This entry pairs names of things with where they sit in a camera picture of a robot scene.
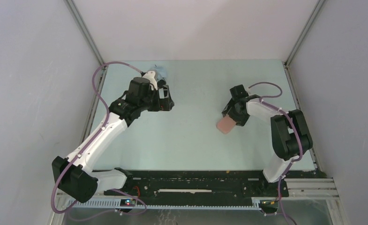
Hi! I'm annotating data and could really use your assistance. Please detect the pink glasses case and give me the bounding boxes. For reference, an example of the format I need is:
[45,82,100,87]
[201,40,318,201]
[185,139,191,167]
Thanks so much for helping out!
[216,115,236,134]

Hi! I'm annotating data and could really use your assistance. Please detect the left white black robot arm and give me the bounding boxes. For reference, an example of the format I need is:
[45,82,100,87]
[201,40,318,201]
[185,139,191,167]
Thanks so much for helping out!
[52,76,174,203]

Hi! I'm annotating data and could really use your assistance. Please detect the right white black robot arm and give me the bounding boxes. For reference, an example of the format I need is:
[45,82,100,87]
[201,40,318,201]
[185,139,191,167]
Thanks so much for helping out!
[216,84,313,196]

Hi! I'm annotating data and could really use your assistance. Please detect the light blue cleaning cloth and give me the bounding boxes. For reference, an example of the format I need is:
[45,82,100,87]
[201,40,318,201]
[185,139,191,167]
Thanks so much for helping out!
[148,64,167,80]

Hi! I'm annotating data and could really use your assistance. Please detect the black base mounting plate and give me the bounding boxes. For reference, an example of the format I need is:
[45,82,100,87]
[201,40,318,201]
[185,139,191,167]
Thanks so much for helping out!
[121,170,289,206]

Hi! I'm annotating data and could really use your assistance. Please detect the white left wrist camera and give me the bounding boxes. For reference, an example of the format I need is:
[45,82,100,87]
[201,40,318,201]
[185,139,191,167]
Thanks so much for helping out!
[142,70,158,90]

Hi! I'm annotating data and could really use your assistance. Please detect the aluminium frame rails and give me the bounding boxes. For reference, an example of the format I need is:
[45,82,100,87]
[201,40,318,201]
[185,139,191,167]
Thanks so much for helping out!
[283,178,339,200]

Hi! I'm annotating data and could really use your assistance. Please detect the grey cable duct rail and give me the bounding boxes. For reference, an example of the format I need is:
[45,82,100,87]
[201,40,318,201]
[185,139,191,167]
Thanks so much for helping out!
[73,198,261,210]

